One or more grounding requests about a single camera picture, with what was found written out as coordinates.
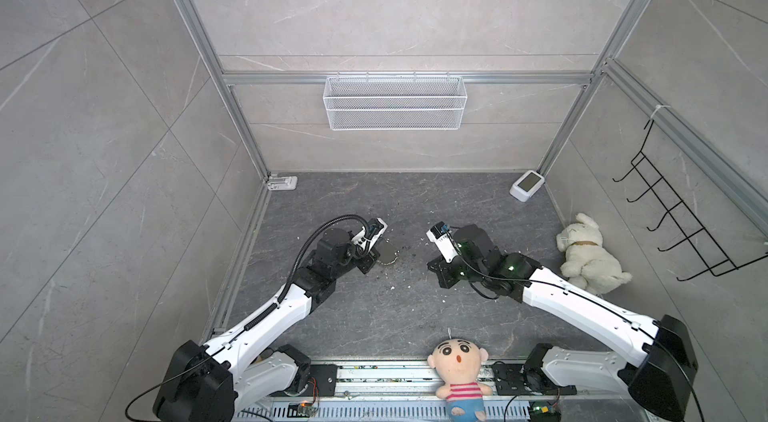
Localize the red-handled metal key ring holder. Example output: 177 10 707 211
375 241 399 266

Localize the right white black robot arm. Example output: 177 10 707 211
426 222 699 421

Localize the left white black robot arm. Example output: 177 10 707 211
152 218 387 421

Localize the black-haired plush doll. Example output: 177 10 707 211
427 339 492 422

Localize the white digital clock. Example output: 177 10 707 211
509 170 545 202

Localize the white plush dog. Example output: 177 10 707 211
556 213 632 295

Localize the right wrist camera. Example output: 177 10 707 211
426 221 459 263

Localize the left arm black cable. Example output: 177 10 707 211
281 213 370 303

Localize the white wall bracket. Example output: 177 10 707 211
266 175 298 191

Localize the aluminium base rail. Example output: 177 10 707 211
234 360 658 421

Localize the white wire mesh basket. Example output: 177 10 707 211
323 76 468 131

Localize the black wire hook rack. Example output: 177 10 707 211
612 120 767 282

